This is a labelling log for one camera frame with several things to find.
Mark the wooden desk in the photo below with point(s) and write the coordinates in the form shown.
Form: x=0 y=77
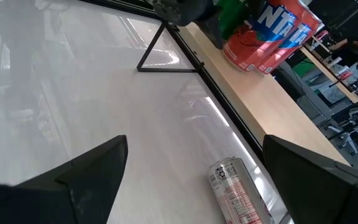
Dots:
x=331 y=71

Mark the green Sprite can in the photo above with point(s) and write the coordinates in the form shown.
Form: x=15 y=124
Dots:
x=233 y=15

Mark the person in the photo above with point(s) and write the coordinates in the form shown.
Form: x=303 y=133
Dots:
x=351 y=46

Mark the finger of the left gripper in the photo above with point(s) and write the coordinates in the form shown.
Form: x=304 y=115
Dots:
x=214 y=32

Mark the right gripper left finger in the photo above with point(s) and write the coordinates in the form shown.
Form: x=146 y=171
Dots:
x=67 y=196

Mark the wooden shelf with black legs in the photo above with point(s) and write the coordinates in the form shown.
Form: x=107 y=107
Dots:
x=259 y=93

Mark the black chair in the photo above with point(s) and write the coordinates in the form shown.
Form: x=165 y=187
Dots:
x=287 y=81

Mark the red Fanta can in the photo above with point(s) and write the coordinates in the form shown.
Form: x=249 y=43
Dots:
x=250 y=46
x=291 y=46

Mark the silver Diet Coke can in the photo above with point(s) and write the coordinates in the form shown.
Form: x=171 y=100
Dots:
x=238 y=193

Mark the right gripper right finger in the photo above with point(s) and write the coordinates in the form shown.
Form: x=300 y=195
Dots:
x=328 y=193

